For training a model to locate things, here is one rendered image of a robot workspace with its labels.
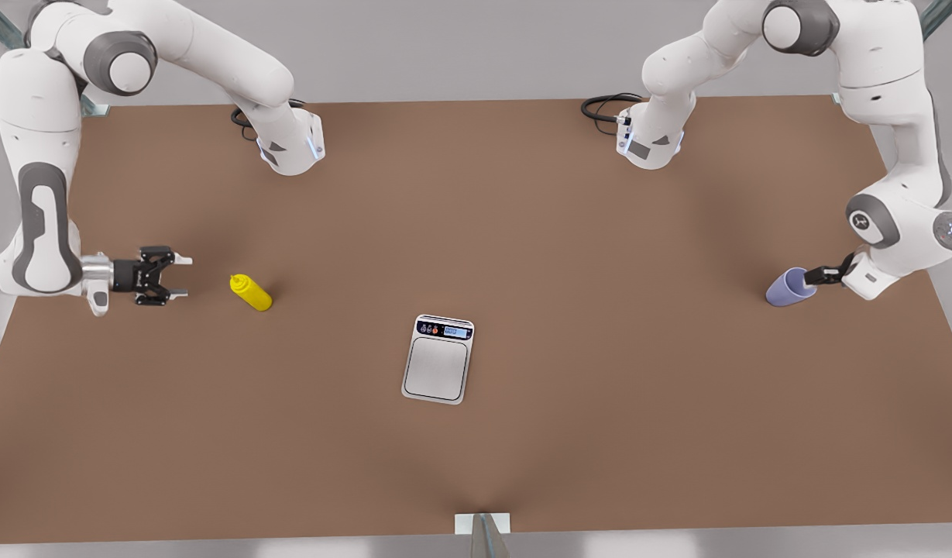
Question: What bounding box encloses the purple cup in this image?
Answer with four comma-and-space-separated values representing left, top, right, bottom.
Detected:
765, 267, 818, 308

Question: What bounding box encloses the yellow sauce bottle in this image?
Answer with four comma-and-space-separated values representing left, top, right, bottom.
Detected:
229, 274, 274, 312

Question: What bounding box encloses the silver digital kitchen scale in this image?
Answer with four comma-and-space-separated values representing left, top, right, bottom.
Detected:
401, 314, 476, 405

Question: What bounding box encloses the black cable loop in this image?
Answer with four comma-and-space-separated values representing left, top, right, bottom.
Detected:
230, 98, 307, 143
580, 93, 645, 136

